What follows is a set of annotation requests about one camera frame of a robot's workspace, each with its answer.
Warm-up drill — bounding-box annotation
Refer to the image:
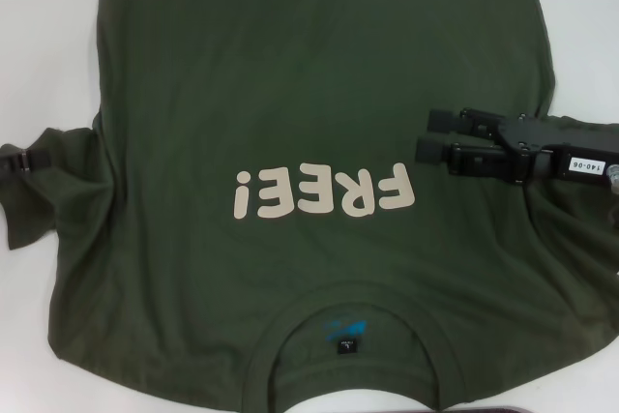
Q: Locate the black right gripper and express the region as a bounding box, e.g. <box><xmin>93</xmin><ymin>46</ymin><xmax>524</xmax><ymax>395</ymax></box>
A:
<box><xmin>416</xmin><ymin>107</ymin><xmax>619</xmax><ymax>188</ymax></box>

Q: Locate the dark green FREE! t-shirt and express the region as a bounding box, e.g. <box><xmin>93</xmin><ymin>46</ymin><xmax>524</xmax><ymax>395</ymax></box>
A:
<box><xmin>0</xmin><ymin>0</ymin><xmax>619</xmax><ymax>413</ymax></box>

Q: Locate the dark robot torso edge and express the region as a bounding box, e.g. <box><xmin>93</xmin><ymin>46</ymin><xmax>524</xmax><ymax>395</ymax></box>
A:
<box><xmin>398</xmin><ymin>404</ymin><xmax>550</xmax><ymax>413</ymax></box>

